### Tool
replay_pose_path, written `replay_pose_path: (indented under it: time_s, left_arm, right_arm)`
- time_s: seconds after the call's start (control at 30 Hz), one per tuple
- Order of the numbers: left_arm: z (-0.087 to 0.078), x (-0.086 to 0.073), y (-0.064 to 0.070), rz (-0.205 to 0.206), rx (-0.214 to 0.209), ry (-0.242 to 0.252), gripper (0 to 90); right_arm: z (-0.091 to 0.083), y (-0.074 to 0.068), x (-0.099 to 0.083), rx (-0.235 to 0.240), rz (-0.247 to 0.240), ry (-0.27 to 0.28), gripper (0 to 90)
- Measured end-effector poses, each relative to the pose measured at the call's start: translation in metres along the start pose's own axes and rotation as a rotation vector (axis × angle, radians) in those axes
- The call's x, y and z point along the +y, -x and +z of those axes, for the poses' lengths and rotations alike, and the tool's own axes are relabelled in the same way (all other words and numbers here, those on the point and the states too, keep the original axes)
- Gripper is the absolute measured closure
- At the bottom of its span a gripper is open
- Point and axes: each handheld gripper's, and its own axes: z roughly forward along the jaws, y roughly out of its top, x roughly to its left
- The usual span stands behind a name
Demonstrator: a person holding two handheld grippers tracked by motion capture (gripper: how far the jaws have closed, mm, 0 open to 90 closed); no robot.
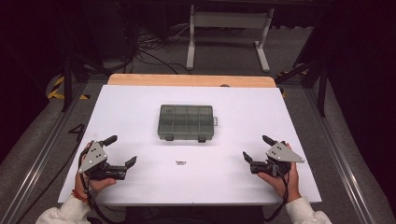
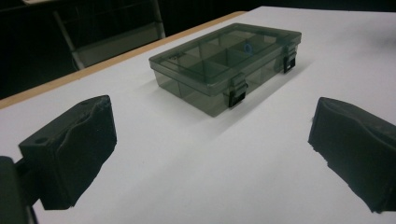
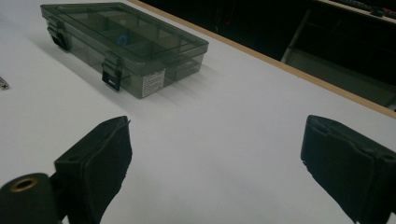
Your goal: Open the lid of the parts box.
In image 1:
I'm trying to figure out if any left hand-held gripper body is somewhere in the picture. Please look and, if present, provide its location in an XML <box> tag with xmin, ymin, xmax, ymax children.
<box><xmin>78</xmin><ymin>140</ymin><xmax>129</xmax><ymax>181</ymax></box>

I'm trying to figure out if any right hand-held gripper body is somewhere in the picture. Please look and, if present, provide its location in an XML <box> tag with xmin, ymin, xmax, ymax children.
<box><xmin>249</xmin><ymin>141</ymin><xmax>306</xmax><ymax>179</ymax></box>

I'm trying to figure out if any grey transparent compartment box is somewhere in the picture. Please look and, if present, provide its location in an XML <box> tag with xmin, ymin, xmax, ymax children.
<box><xmin>157</xmin><ymin>104</ymin><xmax>219</xmax><ymax>144</ymax></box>

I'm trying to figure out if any person's left hand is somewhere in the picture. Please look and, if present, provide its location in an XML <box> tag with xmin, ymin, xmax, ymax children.
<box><xmin>74</xmin><ymin>142</ymin><xmax>118</xmax><ymax>197</ymax></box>

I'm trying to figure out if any person's right hand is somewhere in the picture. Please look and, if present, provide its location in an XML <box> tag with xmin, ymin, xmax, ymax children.
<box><xmin>257</xmin><ymin>142</ymin><xmax>303</xmax><ymax>203</ymax></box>

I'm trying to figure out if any white table cover board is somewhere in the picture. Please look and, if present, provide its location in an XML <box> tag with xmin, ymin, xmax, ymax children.
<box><xmin>57</xmin><ymin>84</ymin><xmax>322</xmax><ymax>207</ymax></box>

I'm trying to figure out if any yellow black floor tape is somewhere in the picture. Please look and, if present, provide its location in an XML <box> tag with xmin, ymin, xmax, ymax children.
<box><xmin>277</xmin><ymin>69</ymin><xmax>309</xmax><ymax>77</ymax></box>
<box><xmin>46</xmin><ymin>76</ymin><xmax>92</xmax><ymax>101</ymax></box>

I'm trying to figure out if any black tripod stand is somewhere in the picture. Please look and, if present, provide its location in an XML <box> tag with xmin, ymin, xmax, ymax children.
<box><xmin>275</xmin><ymin>59</ymin><xmax>328</xmax><ymax>118</ymax></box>
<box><xmin>60</xmin><ymin>52</ymin><xmax>108</xmax><ymax>113</ymax></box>

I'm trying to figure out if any person's lap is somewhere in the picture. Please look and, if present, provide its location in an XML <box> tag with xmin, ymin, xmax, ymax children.
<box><xmin>124</xmin><ymin>204</ymin><xmax>265</xmax><ymax>224</ymax></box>

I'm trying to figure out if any wooden table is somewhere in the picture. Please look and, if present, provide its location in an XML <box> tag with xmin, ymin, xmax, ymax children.
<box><xmin>106</xmin><ymin>73</ymin><xmax>277</xmax><ymax>89</ymax></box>

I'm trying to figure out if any white metal stand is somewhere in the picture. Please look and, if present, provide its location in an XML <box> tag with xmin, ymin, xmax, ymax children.
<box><xmin>185</xmin><ymin>4</ymin><xmax>276</xmax><ymax>73</ymax></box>

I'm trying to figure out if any right hand-held gripper black cable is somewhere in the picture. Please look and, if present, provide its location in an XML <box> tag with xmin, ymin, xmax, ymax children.
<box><xmin>264</xmin><ymin>158</ymin><xmax>291</xmax><ymax>223</ymax></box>

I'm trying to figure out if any hand-held gripper black cable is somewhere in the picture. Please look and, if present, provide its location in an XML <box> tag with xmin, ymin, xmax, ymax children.
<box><xmin>264</xmin><ymin>158</ymin><xmax>291</xmax><ymax>223</ymax></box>
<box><xmin>78</xmin><ymin>148</ymin><xmax>115</xmax><ymax>224</ymax></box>

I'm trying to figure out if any red bracelet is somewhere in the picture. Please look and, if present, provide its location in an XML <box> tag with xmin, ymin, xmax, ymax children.
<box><xmin>71</xmin><ymin>189</ymin><xmax>89</xmax><ymax>203</ymax></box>

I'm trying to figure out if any left hand-held gripper black cable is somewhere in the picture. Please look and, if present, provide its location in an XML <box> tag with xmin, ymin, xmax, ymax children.
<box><xmin>78</xmin><ymin>148</ymin><xmax>115</xmax><ymax>224</ymax></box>

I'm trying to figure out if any aluminium floor rail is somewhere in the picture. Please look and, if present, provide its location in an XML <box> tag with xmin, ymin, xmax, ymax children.
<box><xmin>0</xmin><ymin>82</ymin><xmax>92</xmax><ymax>224</ymax></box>
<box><xmin>303</xmin><ymin>87</ymin><xmax>375</xmax><ymax>224</ymax></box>

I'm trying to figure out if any bundle of black floor cables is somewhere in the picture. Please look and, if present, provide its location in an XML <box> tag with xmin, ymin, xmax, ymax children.
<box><xmin>124</xmin><ymin>22</ymin><xmax>194</xmax><ymax>76</ymax></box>

